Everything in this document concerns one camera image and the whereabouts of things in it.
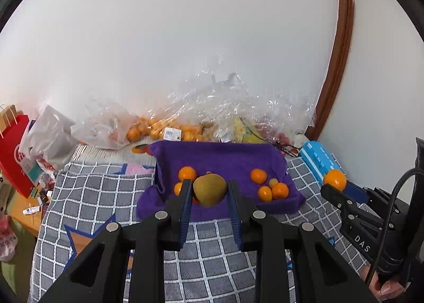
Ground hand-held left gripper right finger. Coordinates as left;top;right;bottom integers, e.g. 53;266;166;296
227;180;376;303

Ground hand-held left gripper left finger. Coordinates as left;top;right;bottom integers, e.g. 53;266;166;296
40;179;193;303

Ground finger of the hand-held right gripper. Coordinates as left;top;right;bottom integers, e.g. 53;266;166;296
346;181;381;204
320;185;368;224

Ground purple towel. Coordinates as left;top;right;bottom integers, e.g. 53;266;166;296
136;140;306;222

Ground person's right hand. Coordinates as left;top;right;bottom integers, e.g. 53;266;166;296
363;265;409;302

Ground grey checked blanket with stars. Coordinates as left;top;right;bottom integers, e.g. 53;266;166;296
28;157;375;303

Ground blue tissue box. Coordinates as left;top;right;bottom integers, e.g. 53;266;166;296
298;141;347;184

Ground pink patterned cloth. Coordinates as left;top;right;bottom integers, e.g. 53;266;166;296
113;162;156;176

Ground bag of red cherry tomatoes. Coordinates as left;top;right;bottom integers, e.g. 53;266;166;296
265;124;299;148

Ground yellow package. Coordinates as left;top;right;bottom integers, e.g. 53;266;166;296
232;116;266;145

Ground clear bag of oranges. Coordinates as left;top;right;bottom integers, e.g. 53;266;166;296
70;104;140;150
126;114;213;143

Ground white printed sheet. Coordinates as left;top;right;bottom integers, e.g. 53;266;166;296
71;142;156;166

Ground crumpled clear plastic wrap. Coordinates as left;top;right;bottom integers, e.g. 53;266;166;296
172;55;315;145

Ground red and white plastic bag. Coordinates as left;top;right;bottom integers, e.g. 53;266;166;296
35;155;57;178

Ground teal and white box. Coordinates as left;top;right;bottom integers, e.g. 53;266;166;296
26;162;43;184

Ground wooden nightstand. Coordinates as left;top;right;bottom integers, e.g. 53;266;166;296
7;177;47;237

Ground red paper bag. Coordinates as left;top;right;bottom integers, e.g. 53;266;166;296
0;104;30;199

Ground pink printed bag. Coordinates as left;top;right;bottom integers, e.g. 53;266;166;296
0;213;17;262

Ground green cloth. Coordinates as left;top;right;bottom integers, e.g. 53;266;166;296
0;224;37;293

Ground black braided cable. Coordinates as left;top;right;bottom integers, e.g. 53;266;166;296
364;167;424;287

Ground thin black cable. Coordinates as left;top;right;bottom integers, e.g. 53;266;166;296
273;142;302;158

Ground brown wooden door frame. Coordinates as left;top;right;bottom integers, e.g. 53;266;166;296
305;0;356;141

